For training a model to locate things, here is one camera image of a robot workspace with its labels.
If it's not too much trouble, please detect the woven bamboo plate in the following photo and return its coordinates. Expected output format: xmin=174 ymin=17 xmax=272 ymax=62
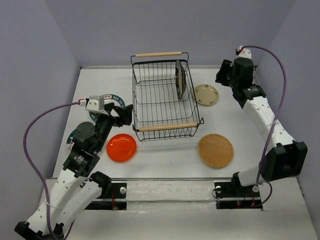
xmin=197 ymin=134 xmax=234 ymax=169

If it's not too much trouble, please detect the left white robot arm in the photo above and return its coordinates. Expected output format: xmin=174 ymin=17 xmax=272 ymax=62
xmin=14 ymin=103 xmax=133 ymax=240

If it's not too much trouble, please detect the small cream floral plate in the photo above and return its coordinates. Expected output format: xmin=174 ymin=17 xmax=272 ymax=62
xmin=194 ymin=84 xmax=219 ymax=106

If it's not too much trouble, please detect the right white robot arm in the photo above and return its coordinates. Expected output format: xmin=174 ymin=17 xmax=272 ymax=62
xmin=215 ymin=57 xmax=308 ymax=196

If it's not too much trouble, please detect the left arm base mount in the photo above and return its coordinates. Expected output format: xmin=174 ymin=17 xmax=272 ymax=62
xmin=85 ymin=182 xmax=127 ymax=211

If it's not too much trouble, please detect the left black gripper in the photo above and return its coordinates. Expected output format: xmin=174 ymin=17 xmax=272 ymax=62
xmin=96 ymin=102 xmax=134 ymax=151

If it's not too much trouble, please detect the white plate green lettered rim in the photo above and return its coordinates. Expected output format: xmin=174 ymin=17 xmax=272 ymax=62
xmin=89 ymin=94 xmax=126 ymax=122

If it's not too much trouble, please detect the black wire dish rack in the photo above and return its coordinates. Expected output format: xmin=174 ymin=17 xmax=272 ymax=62
xmin=130 ymin=51 xmax=204 ymax=142

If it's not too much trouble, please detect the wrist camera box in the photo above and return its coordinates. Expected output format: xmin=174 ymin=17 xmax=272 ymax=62
xmin=85 ymin=95 xmax=105 ymax=113
xmin=235 ymin=45 xmax=252 ymax=60

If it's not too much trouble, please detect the white plate red green rim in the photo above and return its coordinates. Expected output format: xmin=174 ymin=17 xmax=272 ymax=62
xmin=66 ymin=130 xmax=76 ymax=145

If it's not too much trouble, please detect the black rimmed cream plate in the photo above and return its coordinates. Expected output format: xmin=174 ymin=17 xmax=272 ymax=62
xmin=175 ymin=60 xmax=187 ymax=100

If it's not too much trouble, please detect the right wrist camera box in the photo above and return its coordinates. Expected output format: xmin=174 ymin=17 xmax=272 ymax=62
xmin=235 ymin=45 xmax=252 ymax=60

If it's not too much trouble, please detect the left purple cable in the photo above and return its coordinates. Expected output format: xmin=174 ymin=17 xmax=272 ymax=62
xmin=23 ymin=100 xmax=87 ymax=240

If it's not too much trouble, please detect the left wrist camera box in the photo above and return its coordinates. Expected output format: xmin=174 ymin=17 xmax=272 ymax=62
xmin=85 ymin=95 xmax=105 ymax=113

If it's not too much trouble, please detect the orange translucent plate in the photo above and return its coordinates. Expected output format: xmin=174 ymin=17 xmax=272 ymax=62
xmin=106 ymin=133 xmax=137 ymax=163

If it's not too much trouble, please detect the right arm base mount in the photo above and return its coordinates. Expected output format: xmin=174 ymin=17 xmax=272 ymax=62
xmin=211 ymin=181 xmax=263 ymax=210

